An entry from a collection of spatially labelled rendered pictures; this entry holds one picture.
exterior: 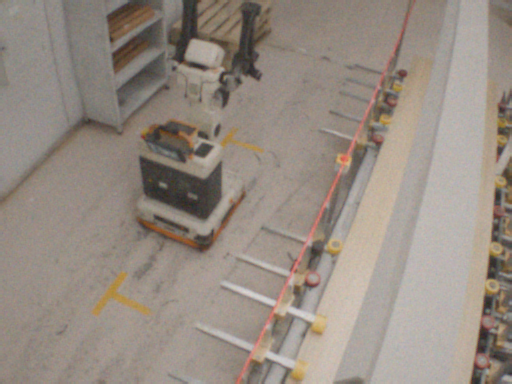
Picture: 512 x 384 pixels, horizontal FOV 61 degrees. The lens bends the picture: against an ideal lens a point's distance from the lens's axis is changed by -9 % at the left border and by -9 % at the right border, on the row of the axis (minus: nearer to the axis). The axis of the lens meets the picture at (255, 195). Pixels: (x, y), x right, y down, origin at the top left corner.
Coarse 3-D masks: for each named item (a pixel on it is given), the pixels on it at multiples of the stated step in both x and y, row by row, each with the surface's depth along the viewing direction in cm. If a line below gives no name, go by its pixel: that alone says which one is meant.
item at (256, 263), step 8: (240, 256) 246; (248, 256) 246; (248, 264) 245; (256, 264) 243; (264, 264) 243; (272, 272) 242; (280, 272) 240; (288, 272) 240; (304, 280) 237; (312, 288) 237
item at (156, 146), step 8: (152, 136) 302; (152, 144) 294; (160, 144) 290; (168, 144) 290; (160, 152) 303; (168, 152) 296; (176, 152) 289; (184, 152) 295; (192, 152) 295; (176, 160) 304; (184, 160) 300
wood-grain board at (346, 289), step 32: (416, 64) 391; (416, 96) 355; (384, 160) 299; (384, 192) 278; (480, 192) 284; (352, 224) 260; (384, 224) 261; (480, 224) 265; (352, 256) 244; (480, 256) 248; (352, 288) 230; (480, 288) 233; (352, 320) 218; (320, 352) 206
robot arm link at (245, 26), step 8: (248, 8) 284; (256, 8) 286; (248, 16) 284; (248, 24) 288; (240, 32) 292; (248, 32) 292; (240, 40) 295; (240, 48) 298; (240, 56) 301; (248, 56) 302; (248, 64) 306
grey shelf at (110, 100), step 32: (64, 0) 358; (96, 0) 345; (128, 0) 376; (160, 0) 428; (96, 32) 368; (128, 32) 404; (160, 32) 454; (96, 64) 392; (128, 64) 435; (160, 64) 482; (96, 96) 420; (128, 96) 463
